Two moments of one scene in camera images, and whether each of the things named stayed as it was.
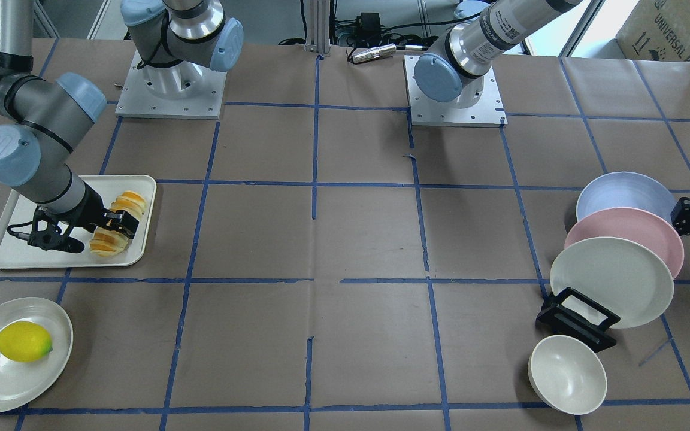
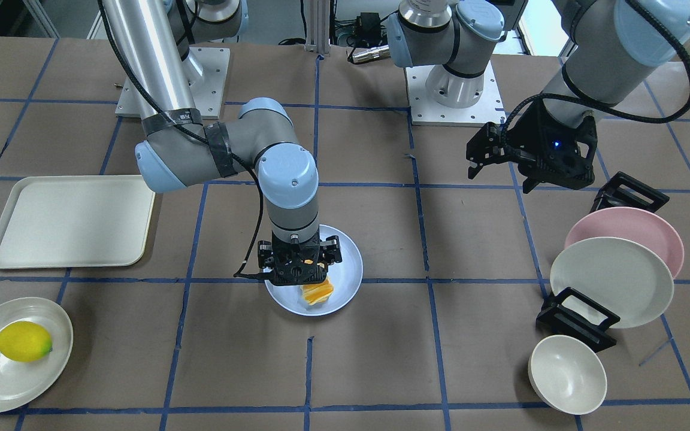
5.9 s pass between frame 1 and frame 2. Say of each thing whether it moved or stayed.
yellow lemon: stayed
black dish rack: stayed
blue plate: moved
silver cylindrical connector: stayed
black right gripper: moved
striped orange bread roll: moved
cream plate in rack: stayed
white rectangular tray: stayed
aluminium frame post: stayed
